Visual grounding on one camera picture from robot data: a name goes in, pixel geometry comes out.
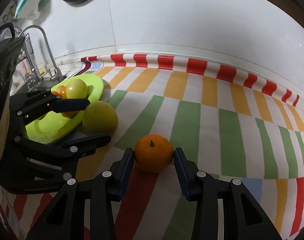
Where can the large steel kitchen faucet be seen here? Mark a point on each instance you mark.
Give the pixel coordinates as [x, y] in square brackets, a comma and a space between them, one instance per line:
[10, 49]

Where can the orange with stem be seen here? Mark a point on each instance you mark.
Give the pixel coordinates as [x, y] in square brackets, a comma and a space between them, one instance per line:
[153, 153]

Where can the large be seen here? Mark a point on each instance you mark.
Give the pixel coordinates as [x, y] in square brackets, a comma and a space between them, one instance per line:
[69, 114]

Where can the striped colourful table mat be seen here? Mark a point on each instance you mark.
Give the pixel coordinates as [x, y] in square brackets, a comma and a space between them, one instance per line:
[232, 124]

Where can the curved slim steel faucet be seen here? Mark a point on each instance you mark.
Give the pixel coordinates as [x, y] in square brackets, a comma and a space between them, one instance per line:
[42, 56]

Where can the green plastic plate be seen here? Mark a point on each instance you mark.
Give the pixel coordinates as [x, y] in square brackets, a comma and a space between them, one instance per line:
[60, 121]

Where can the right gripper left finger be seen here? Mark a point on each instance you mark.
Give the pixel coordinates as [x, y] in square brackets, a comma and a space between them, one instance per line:
[121, 173]

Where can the large yellow-green apple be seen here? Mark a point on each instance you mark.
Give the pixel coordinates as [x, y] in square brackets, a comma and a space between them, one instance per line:
[100, 117]

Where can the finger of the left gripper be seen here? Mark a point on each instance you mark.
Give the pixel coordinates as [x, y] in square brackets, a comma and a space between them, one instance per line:
[86, 146]
[68, 105]

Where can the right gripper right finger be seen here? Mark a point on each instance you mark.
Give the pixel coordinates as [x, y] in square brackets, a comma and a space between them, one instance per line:
[186, 171]

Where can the large green apple on plate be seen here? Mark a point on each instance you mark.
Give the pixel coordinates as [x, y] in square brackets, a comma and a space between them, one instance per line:
[76, 89]

